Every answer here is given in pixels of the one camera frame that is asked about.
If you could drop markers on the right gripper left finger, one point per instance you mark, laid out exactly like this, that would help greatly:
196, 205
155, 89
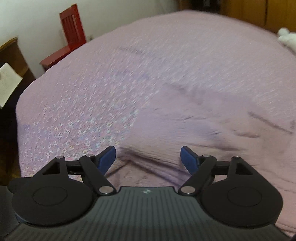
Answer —
62, 191

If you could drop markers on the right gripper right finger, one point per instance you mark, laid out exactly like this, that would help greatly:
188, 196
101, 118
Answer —
232, 192

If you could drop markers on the pink knitted sweater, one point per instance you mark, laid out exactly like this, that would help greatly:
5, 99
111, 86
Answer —
219, 124

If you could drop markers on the pink floral bedspread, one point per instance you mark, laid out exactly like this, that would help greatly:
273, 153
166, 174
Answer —
91, 99

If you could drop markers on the dark wooden side furniture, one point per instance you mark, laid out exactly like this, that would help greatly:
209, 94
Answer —
16, 75

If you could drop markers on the white orange plush toy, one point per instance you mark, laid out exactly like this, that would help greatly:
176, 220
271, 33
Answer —
287, 38

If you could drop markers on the red wooden chair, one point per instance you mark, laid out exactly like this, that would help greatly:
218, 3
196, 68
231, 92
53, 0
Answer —
74, 33

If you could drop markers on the yellow wooden wardrobe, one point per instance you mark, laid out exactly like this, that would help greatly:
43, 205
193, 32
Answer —
268, 14

